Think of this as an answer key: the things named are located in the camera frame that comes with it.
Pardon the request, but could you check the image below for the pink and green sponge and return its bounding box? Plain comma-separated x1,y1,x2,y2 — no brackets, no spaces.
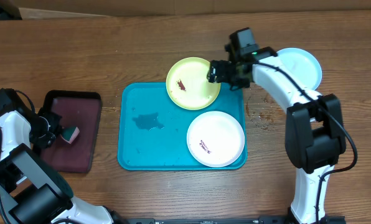
60,126,80,144

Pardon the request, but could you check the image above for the yellow-green plate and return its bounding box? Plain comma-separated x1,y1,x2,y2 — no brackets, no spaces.
166,57,221,110

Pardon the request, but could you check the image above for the light blue plate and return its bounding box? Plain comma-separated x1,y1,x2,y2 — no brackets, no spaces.
277,48,322,90

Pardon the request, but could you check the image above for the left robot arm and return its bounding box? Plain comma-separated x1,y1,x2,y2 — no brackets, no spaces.
0,88,127,224

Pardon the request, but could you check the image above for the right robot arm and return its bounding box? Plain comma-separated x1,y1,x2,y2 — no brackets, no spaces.
207,28,358,223

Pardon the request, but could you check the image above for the black tray with maroon liquid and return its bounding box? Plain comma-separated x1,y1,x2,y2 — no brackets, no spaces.
34,90,102,173

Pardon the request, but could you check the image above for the teal plastic tray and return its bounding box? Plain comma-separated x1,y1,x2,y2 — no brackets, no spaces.
117,82,245,171

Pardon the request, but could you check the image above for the white plate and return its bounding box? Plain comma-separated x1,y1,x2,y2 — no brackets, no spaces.
186,111,245,168

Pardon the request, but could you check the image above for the cardboard board at back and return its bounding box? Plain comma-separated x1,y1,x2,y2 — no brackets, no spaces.
10,0,371,16

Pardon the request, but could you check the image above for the black object top left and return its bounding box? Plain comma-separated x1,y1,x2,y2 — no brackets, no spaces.
0,4,22,21

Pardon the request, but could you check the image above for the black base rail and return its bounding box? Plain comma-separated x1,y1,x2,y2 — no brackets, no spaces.
128,216,347,224

